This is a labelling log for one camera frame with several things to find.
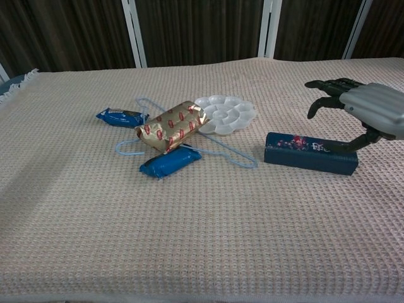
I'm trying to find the plain blue snack pack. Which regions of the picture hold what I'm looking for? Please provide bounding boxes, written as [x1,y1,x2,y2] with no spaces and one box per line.
[139,147,203,180]

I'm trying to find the blue table pad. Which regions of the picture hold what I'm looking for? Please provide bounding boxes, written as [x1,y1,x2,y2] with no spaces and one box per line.
[0,74,26,95]

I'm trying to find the white flower paint palette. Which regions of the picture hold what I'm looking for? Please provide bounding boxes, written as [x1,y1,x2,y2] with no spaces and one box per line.
[194,94,256,136]

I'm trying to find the blue cookie pack with picture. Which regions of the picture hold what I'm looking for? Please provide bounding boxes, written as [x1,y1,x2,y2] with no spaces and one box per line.
[95,107,149,129]

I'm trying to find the grey blue-edged box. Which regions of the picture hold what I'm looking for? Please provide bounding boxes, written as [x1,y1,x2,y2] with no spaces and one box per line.
[263,131,359,176]

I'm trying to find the gold foil snack bag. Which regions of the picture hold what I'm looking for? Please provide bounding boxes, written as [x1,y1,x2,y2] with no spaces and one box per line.
[134,100,210,155]

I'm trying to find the beige waffle tablecloth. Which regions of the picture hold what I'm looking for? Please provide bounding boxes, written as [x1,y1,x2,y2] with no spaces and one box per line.
[0,56,404,299]

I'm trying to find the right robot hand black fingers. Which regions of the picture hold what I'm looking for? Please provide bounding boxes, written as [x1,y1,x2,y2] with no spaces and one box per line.
[304,78,404,154]

